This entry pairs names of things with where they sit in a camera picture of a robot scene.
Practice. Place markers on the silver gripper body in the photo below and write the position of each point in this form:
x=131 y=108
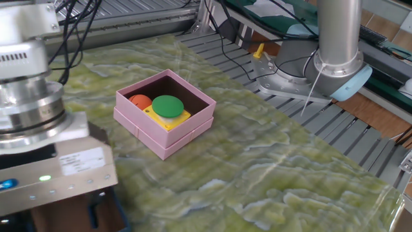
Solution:
x=80 y=180

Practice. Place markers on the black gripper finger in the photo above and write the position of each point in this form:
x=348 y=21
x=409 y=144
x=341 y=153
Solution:
x=94 y=212

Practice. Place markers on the dark blue box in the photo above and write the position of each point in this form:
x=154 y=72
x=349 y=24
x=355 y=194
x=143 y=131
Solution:
x=123 y=214

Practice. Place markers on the orange mini basketball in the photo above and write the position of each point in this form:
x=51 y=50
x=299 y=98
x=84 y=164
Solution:
x=140 y=100

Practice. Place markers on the yellow box green push button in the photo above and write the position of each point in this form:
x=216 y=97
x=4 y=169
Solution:
x=167 y=106

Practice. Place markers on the pink open box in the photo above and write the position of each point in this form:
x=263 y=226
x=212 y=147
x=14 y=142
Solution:
x=151 y=135

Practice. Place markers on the green marble pattern mat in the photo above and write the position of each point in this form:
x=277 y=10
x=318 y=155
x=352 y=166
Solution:
x=257 y=180

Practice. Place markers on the small yellow plastic piece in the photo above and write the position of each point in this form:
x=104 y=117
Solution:
x=259 y=51

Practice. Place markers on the white zip tie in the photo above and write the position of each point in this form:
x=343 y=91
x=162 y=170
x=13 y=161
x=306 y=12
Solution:
x=310 y=90

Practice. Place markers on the black keyboard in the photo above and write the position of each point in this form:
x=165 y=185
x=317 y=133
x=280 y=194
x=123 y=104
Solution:
x=373 y=35

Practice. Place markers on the aluminium table rail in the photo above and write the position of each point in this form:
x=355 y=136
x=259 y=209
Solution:
x=138 y=25

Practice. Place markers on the aluminium upright post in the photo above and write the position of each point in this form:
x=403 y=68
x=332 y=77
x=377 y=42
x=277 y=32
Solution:
x=204 y=13

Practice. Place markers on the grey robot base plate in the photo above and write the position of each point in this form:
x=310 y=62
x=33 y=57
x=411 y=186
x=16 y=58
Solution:
x=273 y=83

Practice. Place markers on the metal corner bracket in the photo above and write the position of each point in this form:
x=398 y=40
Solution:
x=406 y=162

